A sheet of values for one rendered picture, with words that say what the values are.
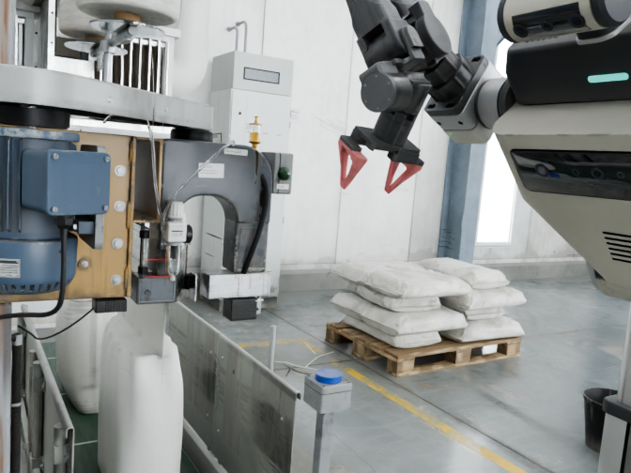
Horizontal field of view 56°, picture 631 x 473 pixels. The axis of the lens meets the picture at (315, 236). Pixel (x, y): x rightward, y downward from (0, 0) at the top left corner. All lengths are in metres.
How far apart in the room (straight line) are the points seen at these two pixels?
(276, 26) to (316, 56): 0.50
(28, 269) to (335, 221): 5.37
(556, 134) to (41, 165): 0.73
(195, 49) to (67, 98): 3.54
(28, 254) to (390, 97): 0.58
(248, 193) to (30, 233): 0.48
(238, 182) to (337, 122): 4.93
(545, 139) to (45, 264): 0.77
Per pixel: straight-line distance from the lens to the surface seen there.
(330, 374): 1.34
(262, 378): 1.70
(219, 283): 1.27
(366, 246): 6.48
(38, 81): 0.95
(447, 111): 1.10
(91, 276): 1.20
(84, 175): 0.92
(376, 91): 0.89
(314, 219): 6.07
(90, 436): 2.15
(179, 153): 1.21
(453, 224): 7.10
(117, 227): 1.19
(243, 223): 1.27
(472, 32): 7.26
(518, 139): 0.99
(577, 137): 0.92
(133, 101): 1.07
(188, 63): 4.44
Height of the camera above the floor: 1.31
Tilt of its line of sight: 7 degrees down
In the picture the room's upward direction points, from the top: 4 degrees clockwise
